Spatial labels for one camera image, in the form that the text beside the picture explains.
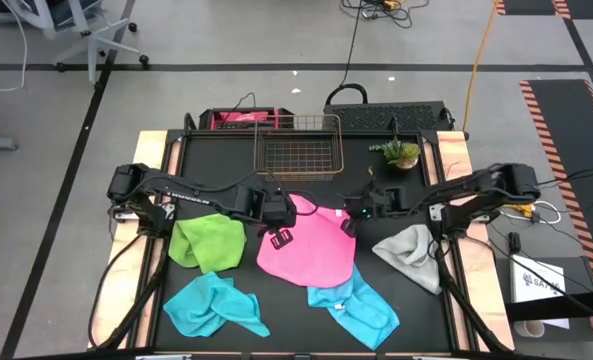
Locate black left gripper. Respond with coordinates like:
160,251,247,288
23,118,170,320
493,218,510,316
261,189,298,251

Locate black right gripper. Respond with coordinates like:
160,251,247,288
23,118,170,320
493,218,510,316
340,192,386,239

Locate pink microfiber towel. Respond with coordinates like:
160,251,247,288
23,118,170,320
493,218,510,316
255,193,357,289

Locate grey microfiber towel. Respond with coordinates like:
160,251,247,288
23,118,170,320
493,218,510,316
371,223,443,296

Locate green microfiber towel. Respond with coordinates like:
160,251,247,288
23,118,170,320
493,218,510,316
167,213,248,275

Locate blue microfiber towel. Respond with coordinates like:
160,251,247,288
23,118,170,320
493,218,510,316
306,264,401,351
162,271,272,339

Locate potted succulent plant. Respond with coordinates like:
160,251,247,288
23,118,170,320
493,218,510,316
368,138,422,171

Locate black perforated computer case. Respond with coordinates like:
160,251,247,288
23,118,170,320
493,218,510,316
323,83,455,133

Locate red and black toolbox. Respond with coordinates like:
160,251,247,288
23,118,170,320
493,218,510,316
198,107,295,132

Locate wooden table side board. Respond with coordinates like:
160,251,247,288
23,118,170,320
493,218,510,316
423,130,516,352
88,130,183,350

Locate yellow connector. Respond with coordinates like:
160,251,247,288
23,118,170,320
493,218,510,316
503,202,536,219

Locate white box on floor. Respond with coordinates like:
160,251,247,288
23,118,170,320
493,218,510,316
509,253,571,330

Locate hazard-striped black floor mat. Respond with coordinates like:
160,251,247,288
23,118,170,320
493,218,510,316
494,0,593,21
519,78,593,291

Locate white office chair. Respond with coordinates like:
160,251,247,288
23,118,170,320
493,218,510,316
0,0,151,85

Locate copper wire basket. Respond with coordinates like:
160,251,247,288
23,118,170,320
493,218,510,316
253,113,345,182

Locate black table frame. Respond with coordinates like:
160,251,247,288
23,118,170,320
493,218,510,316
135,127,470,360

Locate thick black cable bundle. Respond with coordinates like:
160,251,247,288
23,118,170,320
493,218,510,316
433,239,500,354
88,234,170,351

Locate thin black floor cable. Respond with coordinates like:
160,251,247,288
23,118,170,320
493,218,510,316
339,0,365,89

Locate white cable coil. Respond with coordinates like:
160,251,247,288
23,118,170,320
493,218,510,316
498,199,563,225

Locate yellow cable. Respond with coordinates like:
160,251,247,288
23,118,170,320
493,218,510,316
462,0,500,134

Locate tangled black cables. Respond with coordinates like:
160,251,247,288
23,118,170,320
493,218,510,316
340,0,431,30

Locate white floor cable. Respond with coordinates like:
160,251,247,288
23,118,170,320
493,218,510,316
0,0,29,93

